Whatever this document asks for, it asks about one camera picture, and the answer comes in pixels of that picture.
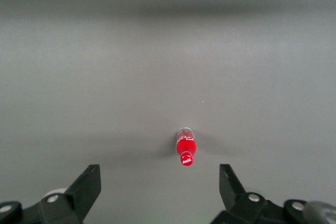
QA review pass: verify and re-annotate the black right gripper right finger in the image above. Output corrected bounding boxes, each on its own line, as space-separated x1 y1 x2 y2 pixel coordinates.
209 164 310 224

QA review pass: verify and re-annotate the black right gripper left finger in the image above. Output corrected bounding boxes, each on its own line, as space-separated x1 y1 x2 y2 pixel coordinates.
0 164 102 224

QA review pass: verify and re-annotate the red cola bottle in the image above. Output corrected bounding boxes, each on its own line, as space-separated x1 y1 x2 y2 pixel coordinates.
175 127 197 167

